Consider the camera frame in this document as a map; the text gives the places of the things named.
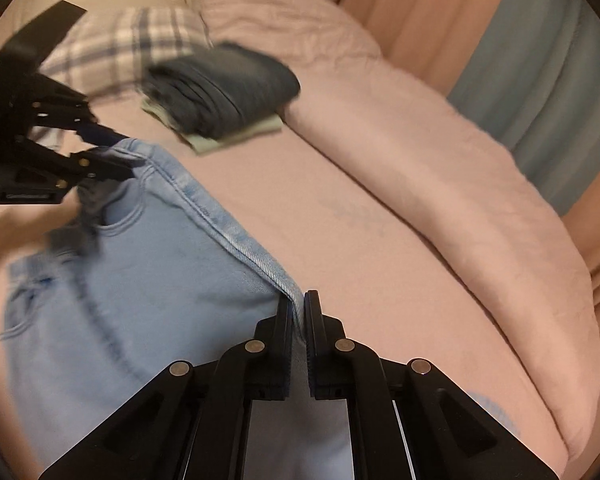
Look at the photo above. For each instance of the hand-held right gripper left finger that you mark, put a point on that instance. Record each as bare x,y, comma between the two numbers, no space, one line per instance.
286,360

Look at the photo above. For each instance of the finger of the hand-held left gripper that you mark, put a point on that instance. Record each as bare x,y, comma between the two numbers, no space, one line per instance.
115,167
100,132

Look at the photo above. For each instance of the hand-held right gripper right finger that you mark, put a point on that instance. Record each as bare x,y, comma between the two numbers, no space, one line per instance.
312,360

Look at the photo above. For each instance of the light blue denim pants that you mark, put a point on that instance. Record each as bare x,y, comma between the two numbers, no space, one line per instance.
170,260

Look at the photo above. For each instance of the person's left forearm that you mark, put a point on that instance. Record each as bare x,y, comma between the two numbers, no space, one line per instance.
20,232

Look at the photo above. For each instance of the plaid pillow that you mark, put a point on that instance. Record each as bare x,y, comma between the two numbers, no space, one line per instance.
125,45

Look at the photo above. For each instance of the folded pale green cloth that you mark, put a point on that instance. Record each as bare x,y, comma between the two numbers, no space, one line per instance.
210,142

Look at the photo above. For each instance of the folded dark blue jeans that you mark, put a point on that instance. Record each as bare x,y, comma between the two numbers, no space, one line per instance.
230,90

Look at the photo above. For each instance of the pink bed sheet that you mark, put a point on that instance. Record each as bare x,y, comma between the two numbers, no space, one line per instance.
330,220

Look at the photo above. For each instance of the pink duvet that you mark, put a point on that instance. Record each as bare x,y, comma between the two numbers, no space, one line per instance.
455,185

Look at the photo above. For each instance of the blue curtain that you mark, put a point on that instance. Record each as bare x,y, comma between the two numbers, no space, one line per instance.
540,85

